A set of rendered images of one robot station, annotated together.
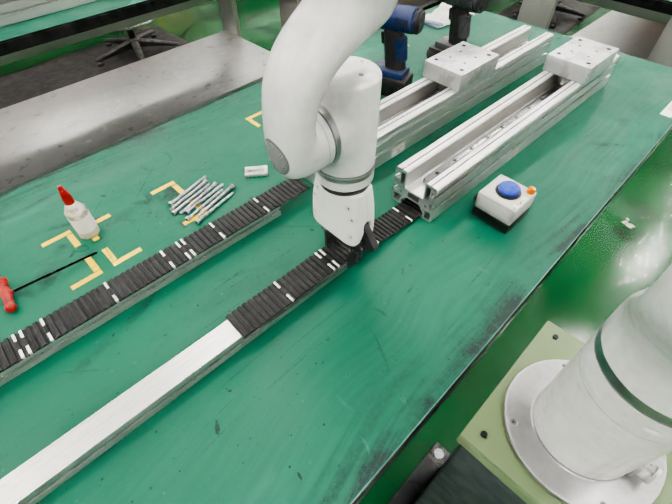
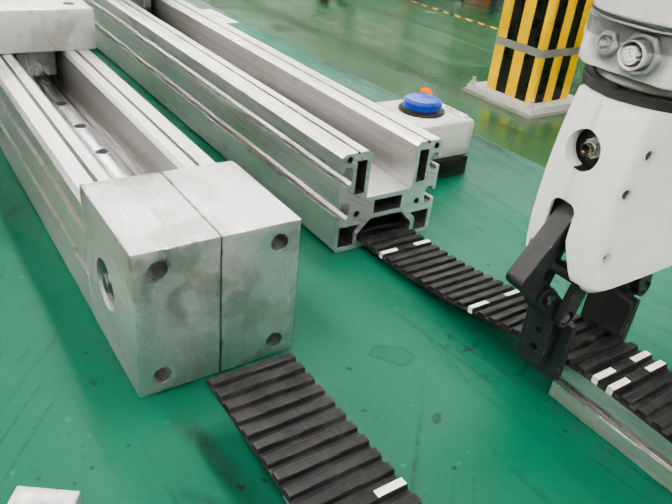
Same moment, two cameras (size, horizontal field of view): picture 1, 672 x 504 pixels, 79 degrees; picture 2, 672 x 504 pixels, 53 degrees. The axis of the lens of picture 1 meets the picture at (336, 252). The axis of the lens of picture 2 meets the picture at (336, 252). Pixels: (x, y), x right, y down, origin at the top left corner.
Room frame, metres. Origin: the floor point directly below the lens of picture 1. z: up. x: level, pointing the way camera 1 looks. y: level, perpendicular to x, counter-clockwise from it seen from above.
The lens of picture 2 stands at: (0.59, 0.35, 1.05)
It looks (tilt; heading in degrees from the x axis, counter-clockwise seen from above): 30 degrees down; 277
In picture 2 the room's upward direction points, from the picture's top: 6 degrees clockwise
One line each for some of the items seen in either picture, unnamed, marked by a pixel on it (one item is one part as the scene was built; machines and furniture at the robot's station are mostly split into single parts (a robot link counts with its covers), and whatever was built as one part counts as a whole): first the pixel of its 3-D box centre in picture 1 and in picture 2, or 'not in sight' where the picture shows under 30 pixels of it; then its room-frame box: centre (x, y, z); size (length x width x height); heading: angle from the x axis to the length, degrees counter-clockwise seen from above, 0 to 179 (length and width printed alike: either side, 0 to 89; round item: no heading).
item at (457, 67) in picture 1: (459, 70); (19, 26); (1.02, -0.31, 0.87); 0.16 x 0.11 x 0.07; 133
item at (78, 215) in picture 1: (75, 210); not in sight; (0.54, 0.48, 0.84); 0.04 x 0.04 x 0.12
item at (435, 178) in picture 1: (520, 117); (192, 61); (0.88, -0.44, 0.82); 0.80 x 0.10 x 0.09; 133
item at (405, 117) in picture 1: (455, 89); (26, 72); (1.02, -0.31, 0.82); 0.80 x 0.10 x 0.09; 133
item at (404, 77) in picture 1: (381, 48); not in sight; (1.11, -0.12, 0.89); 0.20 x 0.08 x 0.22; 64
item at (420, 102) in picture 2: (508, 190); (421, 106); (0.60, -0.33, 0.84); 0.04 x 0.04 x 0.02
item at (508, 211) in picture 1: (499, 200); (410, 137); (0.60, -0.32, 0.81); 0.10 x 0.08 x 0.06; 43
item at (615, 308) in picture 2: (360, 253); (624, 292); (0.45, -0.04, 0.83); 0.03 x 0.03 x 0.07; 43
